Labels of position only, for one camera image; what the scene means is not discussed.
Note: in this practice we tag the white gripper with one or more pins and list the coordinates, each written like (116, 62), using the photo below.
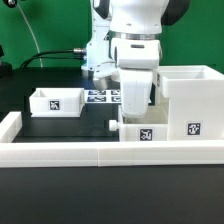
(135, 86)

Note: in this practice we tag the white front drawer tray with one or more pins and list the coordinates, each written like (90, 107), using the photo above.
(153, 127)

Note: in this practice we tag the white drawer tray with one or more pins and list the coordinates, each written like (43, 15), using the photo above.
(57, 102)
(153, 127)

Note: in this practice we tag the white drawer cabinet box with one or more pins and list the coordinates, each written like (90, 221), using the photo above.
(195, 96)

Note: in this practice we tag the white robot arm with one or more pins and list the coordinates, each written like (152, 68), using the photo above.
(125, 46)

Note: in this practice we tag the white sheet with markers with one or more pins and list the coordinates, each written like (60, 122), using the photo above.
(106, 96)

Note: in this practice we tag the black raised platform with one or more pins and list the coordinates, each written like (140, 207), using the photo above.
(91, 126)

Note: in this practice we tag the black device at left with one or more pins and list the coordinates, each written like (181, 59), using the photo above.
(5, 67)

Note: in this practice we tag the white U-shaped boundary frame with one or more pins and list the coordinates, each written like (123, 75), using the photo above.
(101, 154)

